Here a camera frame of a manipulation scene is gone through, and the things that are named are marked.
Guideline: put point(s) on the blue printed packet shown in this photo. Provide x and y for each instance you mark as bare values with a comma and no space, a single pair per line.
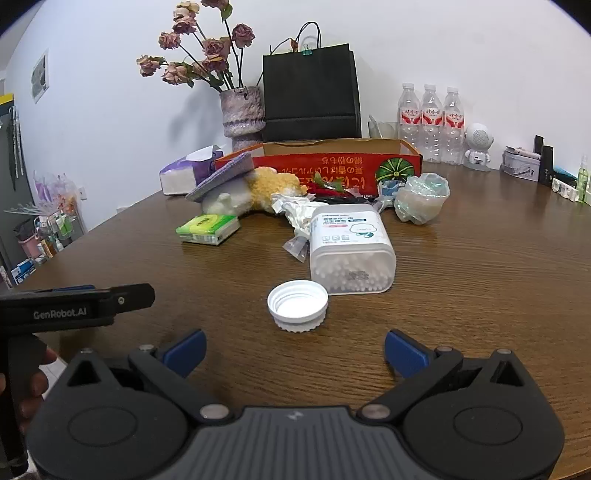
388,189

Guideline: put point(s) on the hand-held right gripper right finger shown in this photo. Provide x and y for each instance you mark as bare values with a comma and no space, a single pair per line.
406,353

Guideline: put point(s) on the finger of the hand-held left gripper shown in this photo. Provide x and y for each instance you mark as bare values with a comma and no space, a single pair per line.
134,300

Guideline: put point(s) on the red artificial flower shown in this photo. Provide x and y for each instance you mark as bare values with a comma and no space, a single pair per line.
323,184

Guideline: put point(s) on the wall picture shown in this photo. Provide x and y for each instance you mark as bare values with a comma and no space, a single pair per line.
40,76

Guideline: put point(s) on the small white tin box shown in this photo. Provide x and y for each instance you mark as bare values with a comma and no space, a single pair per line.
519,164

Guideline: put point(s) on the black paper bag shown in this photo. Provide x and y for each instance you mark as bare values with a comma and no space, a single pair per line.
309,92

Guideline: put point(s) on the person's left hand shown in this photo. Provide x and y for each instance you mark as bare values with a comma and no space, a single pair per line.
36,385

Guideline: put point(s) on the crumpled white wrapper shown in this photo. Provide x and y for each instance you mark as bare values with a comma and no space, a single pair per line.
295,207

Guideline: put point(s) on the white plastic holder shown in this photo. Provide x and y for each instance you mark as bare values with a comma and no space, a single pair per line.
565,188

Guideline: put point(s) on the purple mottled ceramic vase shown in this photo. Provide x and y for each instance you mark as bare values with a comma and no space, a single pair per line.
240,115

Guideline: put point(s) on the clear cotton swab box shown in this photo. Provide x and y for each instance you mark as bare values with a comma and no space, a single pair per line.
351,249

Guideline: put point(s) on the dark cabinet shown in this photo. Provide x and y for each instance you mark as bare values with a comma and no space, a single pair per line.
7,184

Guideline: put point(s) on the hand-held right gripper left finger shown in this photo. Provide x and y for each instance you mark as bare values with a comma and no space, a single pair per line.
184,351

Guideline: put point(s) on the green spray bottle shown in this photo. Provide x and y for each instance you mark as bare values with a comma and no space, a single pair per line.
582,180

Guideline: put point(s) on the yellow white plush toy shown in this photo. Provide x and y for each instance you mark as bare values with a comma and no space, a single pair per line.
272,184

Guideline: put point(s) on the teal binder clip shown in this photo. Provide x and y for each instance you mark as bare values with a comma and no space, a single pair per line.
308,52

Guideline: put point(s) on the white robot figurine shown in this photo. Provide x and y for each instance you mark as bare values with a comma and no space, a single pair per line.
478,138

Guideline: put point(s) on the white plastic spoon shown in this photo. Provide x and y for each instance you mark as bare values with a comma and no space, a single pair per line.
376,127

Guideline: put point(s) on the white plastic screw lid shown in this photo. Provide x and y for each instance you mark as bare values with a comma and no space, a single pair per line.
298,304

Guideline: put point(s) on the clear glass cup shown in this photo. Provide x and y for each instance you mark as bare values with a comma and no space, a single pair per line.
390,130

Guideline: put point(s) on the purple knitted cloth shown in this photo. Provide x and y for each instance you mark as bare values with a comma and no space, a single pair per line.
221,177

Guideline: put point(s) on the dried rose bouquet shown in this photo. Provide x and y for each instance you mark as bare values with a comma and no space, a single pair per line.
214,46

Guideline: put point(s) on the cluttered storage rack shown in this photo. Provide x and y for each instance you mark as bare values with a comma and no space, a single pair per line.
51,217

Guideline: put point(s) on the green tissue packet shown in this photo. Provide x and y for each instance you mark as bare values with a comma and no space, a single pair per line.
207,228

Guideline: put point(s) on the purple tissue pack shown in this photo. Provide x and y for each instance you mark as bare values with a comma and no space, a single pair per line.
178,177

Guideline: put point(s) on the orange cardboard box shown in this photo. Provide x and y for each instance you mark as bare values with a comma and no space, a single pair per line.
323,164

